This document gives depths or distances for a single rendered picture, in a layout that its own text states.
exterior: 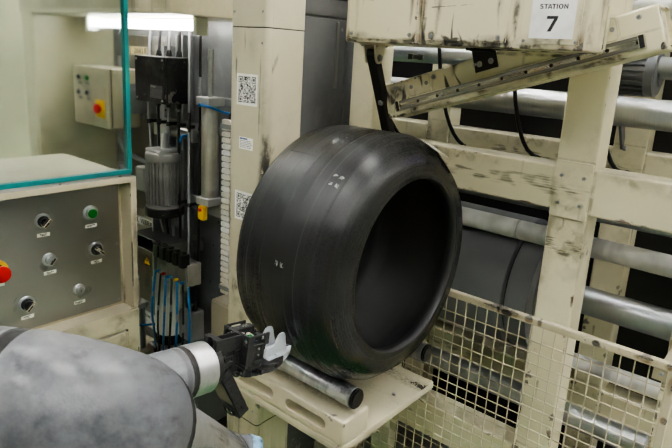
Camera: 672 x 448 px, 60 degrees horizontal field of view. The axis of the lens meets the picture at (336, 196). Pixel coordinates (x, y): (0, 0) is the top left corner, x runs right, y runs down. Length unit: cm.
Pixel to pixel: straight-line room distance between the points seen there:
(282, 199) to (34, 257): 69
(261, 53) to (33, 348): 103
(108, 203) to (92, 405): 120
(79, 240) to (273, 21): 74
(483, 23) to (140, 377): 107
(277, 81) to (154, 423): 104
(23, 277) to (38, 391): 114
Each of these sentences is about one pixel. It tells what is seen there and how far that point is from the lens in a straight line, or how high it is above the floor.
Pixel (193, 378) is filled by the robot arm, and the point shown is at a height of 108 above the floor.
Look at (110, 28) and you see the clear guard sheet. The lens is 158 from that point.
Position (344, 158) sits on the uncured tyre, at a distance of 116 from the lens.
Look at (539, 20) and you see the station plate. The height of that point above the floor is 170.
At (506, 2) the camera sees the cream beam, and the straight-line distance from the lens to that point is 134.
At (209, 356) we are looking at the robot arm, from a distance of 105.
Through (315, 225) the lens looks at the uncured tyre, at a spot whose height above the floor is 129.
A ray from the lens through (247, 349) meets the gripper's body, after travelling 110.
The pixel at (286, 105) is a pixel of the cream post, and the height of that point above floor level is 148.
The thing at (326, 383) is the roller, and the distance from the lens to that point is 133.
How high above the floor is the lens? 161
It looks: 14 degrees down
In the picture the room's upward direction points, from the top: 3 degrees clockwise
